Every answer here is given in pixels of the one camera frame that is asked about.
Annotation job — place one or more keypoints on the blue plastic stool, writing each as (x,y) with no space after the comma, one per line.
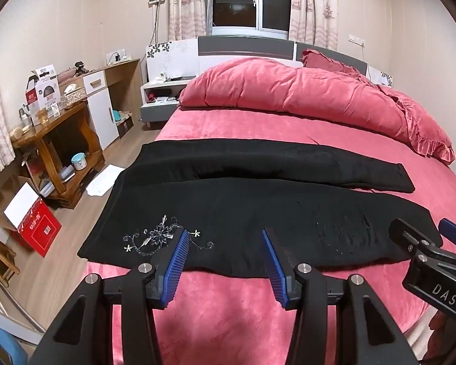
(0,344)

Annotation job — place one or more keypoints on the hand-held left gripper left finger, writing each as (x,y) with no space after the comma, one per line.
(173,270)

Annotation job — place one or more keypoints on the pink ruffled pillow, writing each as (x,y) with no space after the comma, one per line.
(421,121)
(326,61)

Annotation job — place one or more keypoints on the white and grey nightstand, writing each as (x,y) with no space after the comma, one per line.
(154,116)

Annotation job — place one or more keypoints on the pink duvet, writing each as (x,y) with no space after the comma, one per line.
(273,87)

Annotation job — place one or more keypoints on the round tin with teal lid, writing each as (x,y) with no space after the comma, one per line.
(78,161)

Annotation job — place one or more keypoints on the printed cardboard box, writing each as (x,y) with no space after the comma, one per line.
(45,85)

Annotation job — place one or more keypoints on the white cabinet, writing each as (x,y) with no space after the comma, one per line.
(100,110)

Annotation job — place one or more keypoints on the grey and white headboard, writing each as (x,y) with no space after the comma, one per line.
(243,45)

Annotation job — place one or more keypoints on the black device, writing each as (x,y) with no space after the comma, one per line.
(81,68)

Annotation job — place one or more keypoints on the window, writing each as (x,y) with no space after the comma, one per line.
(250,0)

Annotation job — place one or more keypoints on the open brown cardboard box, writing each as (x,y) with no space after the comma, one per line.
(17,205)

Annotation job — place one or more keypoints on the red cardboard box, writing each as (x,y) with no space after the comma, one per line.
(38,228)

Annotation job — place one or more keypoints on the clear tissue box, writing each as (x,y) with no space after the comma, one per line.
(73,97)

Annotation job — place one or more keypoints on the white paper sheet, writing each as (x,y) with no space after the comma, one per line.
(106,180)

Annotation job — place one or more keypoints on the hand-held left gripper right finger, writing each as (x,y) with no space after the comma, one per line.
(278,272)

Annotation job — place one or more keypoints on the light wooden desk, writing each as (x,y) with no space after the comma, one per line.
(125,83)

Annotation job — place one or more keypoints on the dark wooden table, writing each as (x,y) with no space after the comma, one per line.
(53,137)

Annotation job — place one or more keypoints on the black pants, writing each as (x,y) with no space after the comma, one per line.
(231,201)

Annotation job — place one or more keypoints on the bed with pink sheet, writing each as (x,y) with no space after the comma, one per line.
(250,129)

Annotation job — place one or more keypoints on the white power strip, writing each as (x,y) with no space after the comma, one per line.
(117,57)

